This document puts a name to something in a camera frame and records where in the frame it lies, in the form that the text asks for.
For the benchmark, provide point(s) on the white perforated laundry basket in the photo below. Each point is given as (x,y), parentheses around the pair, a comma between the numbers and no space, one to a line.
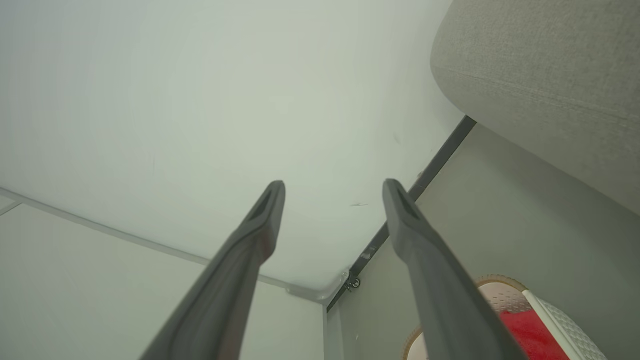
(560,320)

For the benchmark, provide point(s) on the red garment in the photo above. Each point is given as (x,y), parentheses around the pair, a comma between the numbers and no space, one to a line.
(530,335)

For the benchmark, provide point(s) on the black baseboard strip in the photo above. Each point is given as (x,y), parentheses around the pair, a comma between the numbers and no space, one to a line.
(440,160)

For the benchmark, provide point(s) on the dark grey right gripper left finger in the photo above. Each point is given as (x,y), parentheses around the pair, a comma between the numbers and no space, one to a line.
(225,290)

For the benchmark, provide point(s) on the small black caster wheel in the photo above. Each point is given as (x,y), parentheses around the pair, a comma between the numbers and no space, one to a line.
(354,283)

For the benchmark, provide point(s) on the grey fabric sofa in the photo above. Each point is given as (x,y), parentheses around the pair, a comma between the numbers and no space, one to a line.
(550,75)

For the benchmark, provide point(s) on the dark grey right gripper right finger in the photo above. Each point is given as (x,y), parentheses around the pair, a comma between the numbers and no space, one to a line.
(440,290)

